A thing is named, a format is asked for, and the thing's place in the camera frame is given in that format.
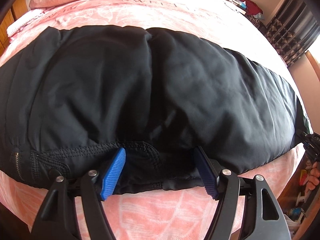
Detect white pink folded cloth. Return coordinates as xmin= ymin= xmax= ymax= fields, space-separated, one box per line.
xmin=7 ymin=9 xmax=47 ymax=38

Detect red cloth on nightstand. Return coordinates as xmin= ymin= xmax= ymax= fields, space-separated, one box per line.
xmin=240 ymin=0 xmax=263 ymax=16

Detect person's right hand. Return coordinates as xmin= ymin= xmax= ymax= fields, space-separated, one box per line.
xmin=305 ymin=162 xmax=320 ymax=194

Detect orange wooden wardrobe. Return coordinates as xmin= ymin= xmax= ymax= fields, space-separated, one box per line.
xmin=0 ymin=0 xmax=28 ymax=56

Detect black padded pants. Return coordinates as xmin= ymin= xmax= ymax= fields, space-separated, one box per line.
xmin=1 ymin=25 xmax=311 ymax=194

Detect dark patterned curtain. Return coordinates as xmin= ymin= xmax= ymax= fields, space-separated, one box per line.
xmin=265 ymin=0 xmax=319 ymax=67

